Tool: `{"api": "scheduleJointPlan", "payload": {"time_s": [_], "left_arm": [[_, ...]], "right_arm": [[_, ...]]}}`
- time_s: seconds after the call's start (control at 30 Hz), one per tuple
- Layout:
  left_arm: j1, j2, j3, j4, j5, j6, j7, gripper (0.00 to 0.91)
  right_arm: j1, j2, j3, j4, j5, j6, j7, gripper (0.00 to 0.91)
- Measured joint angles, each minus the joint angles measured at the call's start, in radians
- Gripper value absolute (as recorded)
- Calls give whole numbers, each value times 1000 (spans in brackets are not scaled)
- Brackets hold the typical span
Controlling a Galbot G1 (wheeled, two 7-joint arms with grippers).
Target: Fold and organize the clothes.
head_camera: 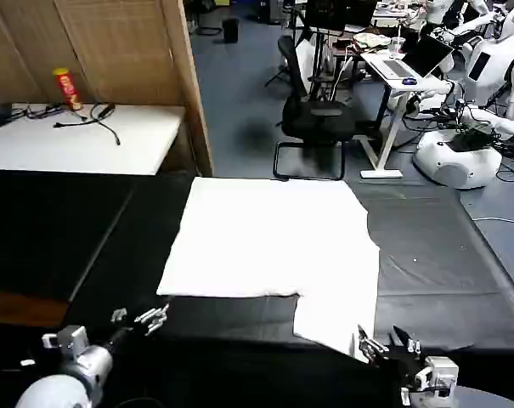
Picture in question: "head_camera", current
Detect white humanoid robot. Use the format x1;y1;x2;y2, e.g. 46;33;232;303
411;0;514;190

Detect white floor cable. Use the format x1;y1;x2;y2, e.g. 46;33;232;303
472;191;514;224

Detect black waste bin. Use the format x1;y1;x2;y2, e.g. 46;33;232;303
222;16;240;43

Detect white standing desk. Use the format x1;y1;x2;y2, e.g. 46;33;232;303
353;49;455;179

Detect white side table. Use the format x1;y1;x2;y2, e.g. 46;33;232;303
0;101;186;176

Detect black office chair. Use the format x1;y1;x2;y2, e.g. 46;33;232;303
273;34;356;181

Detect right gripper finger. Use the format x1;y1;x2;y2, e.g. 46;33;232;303
357;324;388;367
392;325;422;357

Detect clear cup with straw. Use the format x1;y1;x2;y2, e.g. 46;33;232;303
388;23;406;60

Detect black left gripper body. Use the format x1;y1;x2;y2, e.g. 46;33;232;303
106;323;146;354

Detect wooden partition screen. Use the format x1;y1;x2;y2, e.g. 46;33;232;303
0;0;215;177

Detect silver open laptop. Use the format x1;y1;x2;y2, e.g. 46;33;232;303
381;34;455;80

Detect black table cover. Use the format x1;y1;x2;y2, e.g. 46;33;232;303
0;168;514;408

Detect black cable bundle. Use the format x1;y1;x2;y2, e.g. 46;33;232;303
12;100;121;146

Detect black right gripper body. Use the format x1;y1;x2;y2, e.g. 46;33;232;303
375;343;426;387

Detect red chips can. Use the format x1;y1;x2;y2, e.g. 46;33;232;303
52;67;84;112

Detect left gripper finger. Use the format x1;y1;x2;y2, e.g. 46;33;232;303
144;313;168;337
133;302;171;325

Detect white folded cloth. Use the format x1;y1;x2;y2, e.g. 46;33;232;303
155;176;381;363

